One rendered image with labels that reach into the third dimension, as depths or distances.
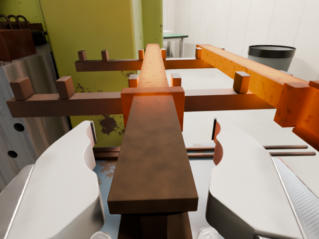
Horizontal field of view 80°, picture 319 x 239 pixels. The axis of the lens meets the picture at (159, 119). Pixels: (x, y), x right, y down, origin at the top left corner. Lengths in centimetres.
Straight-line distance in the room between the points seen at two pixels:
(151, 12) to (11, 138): 79
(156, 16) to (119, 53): 47
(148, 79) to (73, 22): 49
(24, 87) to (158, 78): 14
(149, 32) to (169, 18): 424
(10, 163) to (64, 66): 32
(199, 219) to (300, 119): 27
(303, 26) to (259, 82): 293
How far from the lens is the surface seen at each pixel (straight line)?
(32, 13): 110
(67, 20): 67
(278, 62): 263
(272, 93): 21
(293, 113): 18
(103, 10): 64
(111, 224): 40
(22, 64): 59
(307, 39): 311
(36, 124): 62
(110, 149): 54
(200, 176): 47
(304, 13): 316
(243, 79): 23
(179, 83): 21
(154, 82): 18
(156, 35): 106
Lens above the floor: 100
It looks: 28 degrees down
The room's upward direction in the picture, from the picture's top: 1 degrees counter-clockwise
